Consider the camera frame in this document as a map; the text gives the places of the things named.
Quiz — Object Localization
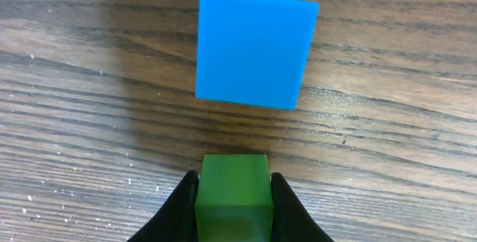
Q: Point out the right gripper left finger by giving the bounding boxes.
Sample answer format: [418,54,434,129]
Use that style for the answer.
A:
[126,170,200,242]

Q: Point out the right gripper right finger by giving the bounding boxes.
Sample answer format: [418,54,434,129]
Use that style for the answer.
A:
[270,172,335,242]

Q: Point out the green cube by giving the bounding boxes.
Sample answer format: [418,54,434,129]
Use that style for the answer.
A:
[193,153,275,242]

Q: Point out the blue cube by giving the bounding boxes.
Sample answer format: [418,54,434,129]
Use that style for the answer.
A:
[195,0,320,111]

